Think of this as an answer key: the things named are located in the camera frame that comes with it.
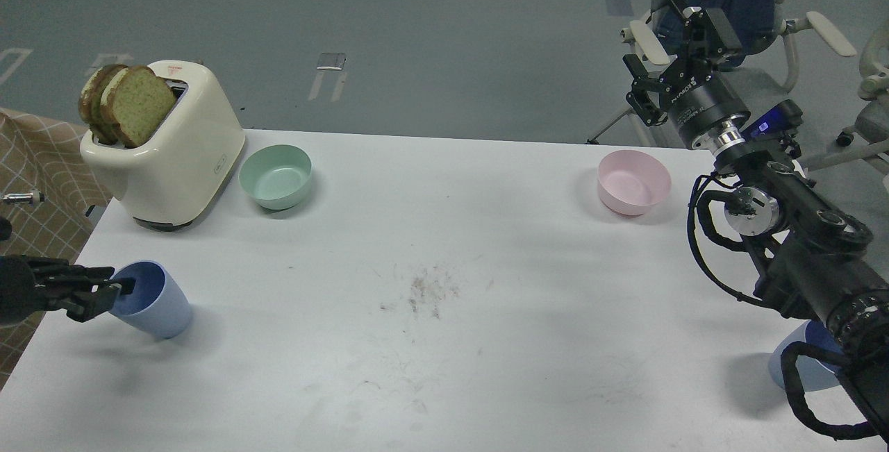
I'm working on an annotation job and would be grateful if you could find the pink bowl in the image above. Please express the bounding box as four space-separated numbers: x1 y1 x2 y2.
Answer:
597 149 672 217

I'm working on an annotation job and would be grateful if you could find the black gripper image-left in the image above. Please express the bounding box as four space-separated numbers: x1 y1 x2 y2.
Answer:
26 257 135 322

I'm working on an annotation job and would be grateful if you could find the mint green bowl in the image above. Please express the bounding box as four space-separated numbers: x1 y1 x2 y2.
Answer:
238 144 314 210

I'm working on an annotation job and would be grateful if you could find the grey office chair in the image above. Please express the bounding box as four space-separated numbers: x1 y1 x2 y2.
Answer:
588 0 857 155

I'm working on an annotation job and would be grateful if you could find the blue cup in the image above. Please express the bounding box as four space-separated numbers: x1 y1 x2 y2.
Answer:
110 261 193 339
767 320 842 392

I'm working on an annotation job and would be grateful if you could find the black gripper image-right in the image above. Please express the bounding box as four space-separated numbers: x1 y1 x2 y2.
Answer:
622 0 750 151

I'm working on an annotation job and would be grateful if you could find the silver floor plate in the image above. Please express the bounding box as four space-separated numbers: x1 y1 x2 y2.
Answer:
315 51 347 72

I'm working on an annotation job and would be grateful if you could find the brown grid patterned cloth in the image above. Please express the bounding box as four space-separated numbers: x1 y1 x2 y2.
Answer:
0 106 113 390

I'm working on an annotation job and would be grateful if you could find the cream white toaster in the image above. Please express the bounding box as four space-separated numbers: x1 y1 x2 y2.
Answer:
80 60 247 231

